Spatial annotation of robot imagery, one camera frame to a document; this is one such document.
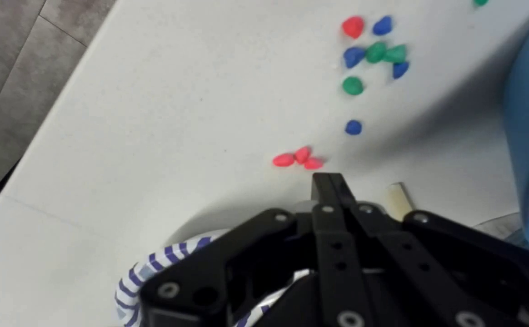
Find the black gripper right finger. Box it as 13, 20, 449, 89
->
334, 172, 529, 327

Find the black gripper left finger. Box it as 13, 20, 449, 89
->
138, 172, 378, 327

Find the blue patterned paper plate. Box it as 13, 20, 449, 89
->
113, 227, 314, 327

